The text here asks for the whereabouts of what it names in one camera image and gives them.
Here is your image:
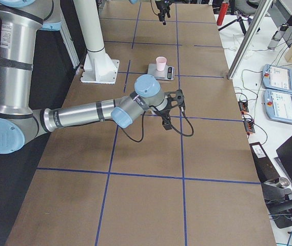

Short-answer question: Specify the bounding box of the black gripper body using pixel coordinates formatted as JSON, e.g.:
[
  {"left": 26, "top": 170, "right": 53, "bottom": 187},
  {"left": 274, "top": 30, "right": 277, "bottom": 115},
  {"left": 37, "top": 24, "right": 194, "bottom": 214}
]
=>
[
  {"left": 155, "top": 0, "right": 171, "bottom": 15},
  {"left": 157, "top": 109, "right": 172, "bottom": 126}
]

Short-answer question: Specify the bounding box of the pink plastic cup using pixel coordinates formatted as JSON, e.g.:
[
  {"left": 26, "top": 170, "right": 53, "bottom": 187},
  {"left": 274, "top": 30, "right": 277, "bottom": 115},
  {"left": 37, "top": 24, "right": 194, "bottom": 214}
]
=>
[{"left": 155, "top": 56, "right": 167, "bottom": 72}]

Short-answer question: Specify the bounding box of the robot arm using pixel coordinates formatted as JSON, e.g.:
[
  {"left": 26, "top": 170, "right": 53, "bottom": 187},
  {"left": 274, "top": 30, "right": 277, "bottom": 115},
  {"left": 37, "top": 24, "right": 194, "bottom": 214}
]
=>
[{"left": 0, "top": 1, "right": 171, "bottom": 154}]

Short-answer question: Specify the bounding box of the digital kitchen scale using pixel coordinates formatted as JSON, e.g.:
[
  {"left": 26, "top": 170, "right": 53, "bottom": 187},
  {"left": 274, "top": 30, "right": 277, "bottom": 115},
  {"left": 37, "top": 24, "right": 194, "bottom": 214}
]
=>
[{"left": 147, "top": 64, "right": 175, "bottom": 81}]

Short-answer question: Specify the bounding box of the red cylinder bottle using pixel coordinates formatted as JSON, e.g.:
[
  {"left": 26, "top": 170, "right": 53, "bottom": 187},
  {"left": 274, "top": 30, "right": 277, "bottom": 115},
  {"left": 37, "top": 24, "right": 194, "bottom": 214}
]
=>
[{"left": 217, "top": 1, "right": 229, "bottom": 26}]

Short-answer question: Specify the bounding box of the black tripod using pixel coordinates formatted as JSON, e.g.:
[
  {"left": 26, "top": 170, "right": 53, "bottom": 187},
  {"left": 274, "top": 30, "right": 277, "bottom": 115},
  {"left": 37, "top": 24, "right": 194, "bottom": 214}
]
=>
[{"left": 218, "top": 10, "right": 246, "bottom": 35}]

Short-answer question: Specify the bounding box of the orange black connector strip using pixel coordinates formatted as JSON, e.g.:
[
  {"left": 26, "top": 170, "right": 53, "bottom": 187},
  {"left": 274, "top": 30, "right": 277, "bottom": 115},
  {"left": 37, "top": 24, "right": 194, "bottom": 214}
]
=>
[{"left": 238, "top": 100, "right": 255, "bottom": 136}]

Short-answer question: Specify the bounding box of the lower blue teach pendant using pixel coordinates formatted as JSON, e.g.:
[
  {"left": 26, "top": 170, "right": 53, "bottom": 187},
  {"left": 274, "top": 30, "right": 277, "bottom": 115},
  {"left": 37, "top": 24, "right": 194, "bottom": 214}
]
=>
[{"left": 263, "top": 89, "right": 292, "bottom": 124}]

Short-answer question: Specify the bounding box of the blue teach pendant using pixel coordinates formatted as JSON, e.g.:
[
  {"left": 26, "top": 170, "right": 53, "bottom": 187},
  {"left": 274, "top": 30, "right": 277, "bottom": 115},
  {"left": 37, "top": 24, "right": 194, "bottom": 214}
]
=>
[
  {"left": 263, "top": 89, "right": 292, "bottom": 124},
  {"left": 262, "top": 64, "right": 292, "bottom": 92}
]

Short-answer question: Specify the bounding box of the upper blue teach pendant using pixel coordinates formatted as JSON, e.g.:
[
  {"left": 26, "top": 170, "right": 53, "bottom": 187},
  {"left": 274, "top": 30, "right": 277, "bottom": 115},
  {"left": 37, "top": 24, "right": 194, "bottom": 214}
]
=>
[{"left": 262, "top": 64, "right": 292, "bottom": 92}]

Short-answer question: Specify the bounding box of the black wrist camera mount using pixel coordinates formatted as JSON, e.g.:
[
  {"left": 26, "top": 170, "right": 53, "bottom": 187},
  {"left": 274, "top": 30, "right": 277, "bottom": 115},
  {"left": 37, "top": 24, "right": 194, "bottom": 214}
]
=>
[{"left": 165, "top": 89, "right": 185, "bottom": 112}]

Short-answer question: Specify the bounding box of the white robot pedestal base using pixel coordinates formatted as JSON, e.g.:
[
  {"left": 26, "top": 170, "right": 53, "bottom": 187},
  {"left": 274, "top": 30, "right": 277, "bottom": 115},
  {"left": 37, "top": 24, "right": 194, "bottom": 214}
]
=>
[{"left": 74, "top": 0, "right": 120, "bottom": 84}]

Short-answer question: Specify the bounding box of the aluminium frame post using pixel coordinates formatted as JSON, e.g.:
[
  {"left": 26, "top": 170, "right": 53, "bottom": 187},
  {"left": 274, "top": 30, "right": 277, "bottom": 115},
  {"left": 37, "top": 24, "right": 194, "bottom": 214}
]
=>
[{"left": 227, "top": 0, "right": 273, "bottom": 79}]

